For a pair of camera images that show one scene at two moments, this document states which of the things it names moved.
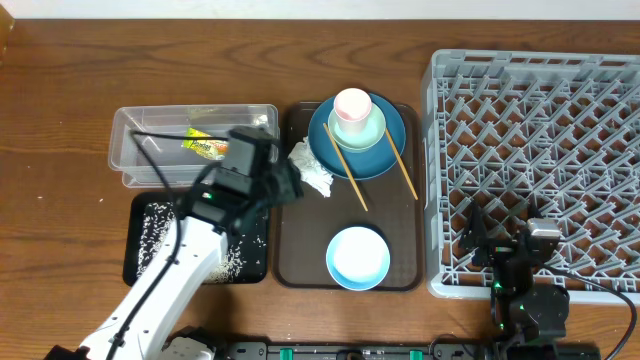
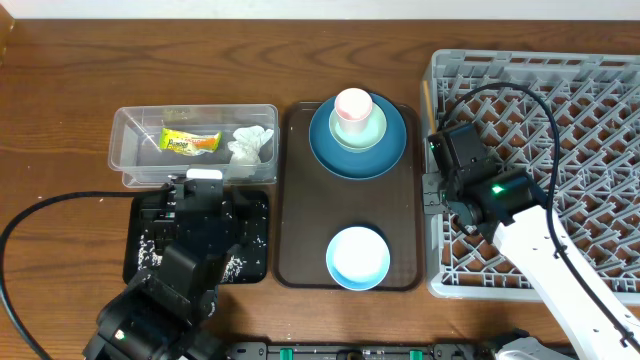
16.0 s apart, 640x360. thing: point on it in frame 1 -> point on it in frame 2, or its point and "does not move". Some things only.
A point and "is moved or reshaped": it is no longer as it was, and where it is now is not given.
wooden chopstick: x=413 y=189 -> x=427 y=91
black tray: x=149 y=217 does not move
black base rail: x=413 y=350 does not move
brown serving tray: x=392 y=204 does not move
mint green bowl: x=373 y=131 does not move
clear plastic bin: x=175 y=145 does not move
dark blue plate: x=360 y=165 does not move
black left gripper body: x=278 y=186 -> x=168 y=218
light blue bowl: x=358 y=258 does not move
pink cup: x=352 y=107 does not move
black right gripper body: x=511 y=277 -> x=448 y=191
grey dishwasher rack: x=533 y=135 does not move
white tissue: x=310 y=169 is moved or reshaped
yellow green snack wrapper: x=214 y=149 is moved or reshaped
